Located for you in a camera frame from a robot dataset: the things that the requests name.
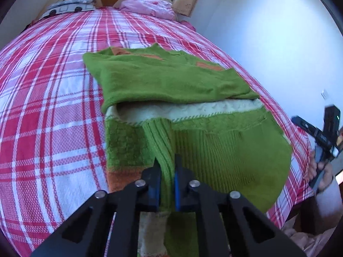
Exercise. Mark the white wall socket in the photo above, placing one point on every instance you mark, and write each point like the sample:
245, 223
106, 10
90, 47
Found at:
325, 94

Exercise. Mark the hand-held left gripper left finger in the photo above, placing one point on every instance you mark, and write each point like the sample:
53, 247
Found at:
154, 192

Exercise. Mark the pink pillow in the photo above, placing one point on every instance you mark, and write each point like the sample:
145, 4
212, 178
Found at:
144, 5

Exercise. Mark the person's right forearm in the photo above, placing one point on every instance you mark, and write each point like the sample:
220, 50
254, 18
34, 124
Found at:
329, 203

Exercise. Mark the person's right hand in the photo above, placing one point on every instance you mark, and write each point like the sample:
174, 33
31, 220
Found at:
327, 178

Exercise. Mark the small pink cloth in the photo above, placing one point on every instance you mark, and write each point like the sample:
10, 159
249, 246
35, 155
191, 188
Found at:
187, 24

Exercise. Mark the person's pink clothing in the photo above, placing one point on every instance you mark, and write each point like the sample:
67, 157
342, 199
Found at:
302, 242

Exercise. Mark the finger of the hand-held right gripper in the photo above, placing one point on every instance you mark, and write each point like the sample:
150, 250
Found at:
331, 123
308, 128

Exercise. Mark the patterned white blue pillow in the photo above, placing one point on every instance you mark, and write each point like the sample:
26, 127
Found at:
69, 6

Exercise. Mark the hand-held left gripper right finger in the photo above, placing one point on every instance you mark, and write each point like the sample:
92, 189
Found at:
177, 192

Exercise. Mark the red plaid bed sheet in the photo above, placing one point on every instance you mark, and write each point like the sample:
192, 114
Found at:
53, 85

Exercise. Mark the green orange striped knit sweater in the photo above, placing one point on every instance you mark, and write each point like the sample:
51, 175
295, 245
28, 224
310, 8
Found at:
174, 80

